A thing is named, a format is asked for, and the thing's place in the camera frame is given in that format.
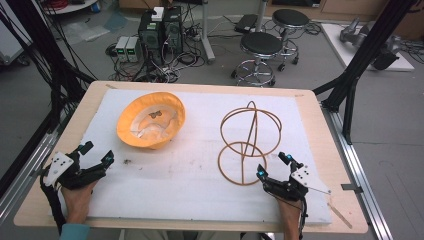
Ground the grey metal pole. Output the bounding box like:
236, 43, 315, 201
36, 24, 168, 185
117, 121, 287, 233
255, 0, 270, 33

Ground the person's right hand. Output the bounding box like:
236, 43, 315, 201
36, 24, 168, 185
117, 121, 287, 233
273, 194, 304, 223

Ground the tape strip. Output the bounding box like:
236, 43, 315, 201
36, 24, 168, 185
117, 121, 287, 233
327, 202, 354, 230

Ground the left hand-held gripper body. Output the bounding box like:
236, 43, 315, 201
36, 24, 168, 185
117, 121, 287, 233
43, 151, 108, 192

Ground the black round stool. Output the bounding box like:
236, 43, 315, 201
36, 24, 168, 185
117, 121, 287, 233
271, 8, 311, 73
230, 31, 285, 89

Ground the black sleeved gripper cable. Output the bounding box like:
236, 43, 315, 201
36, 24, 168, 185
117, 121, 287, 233
39, 174, 68, 236

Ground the clear plastic sheet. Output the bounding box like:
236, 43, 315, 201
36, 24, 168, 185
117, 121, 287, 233
60, 22, 111, 45

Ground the brown wire hat stand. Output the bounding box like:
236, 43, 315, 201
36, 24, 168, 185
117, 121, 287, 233
216, 100, 284, 187

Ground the wooden table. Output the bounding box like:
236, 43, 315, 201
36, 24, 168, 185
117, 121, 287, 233
13, 80, 370, 235

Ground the white floor board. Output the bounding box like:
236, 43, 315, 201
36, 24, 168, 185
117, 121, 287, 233
320, 22, 416, 73

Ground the orange bucket hat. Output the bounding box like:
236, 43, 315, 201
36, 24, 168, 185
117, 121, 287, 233
116, 91, 187, 151

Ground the white box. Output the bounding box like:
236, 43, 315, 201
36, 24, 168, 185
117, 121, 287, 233
150, 6, 166, 23

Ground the black computer tower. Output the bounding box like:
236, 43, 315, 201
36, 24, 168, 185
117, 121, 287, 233
162, 5, 185, 57
137, 11, 165, 66

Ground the black frame strut with cables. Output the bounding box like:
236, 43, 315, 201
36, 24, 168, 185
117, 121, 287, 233
0, 0, 97, 134

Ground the grey metal stand post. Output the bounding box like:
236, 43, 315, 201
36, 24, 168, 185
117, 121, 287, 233
199, 0, 217, 65

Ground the black flat case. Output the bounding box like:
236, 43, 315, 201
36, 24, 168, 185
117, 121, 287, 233
233, 13, 260, 35

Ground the grey metal bracket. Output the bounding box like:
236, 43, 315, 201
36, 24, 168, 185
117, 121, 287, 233
340, 182, 364, 195

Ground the white round table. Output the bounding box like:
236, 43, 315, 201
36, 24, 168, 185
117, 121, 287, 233
42, 0, 100, 16

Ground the white foam mat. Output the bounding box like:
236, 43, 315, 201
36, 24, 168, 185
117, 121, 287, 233
49, 87, 333, 226

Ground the person's left hand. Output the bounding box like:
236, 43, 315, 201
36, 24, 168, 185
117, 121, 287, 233
59, 180, 98, 225

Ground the grey power supply unit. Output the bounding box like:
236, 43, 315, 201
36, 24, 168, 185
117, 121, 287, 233
126, 36, 143, 64
114, 35, 131, 63

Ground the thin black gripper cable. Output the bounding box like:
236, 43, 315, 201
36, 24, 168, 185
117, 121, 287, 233
298, 199, 309, 240

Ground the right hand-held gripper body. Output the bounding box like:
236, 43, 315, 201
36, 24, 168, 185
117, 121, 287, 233
262, 164, 333, 203

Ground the aluminium rail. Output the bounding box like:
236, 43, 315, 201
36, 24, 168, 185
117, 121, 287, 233
0, 111, 74, 225
320, 102, 395, 240

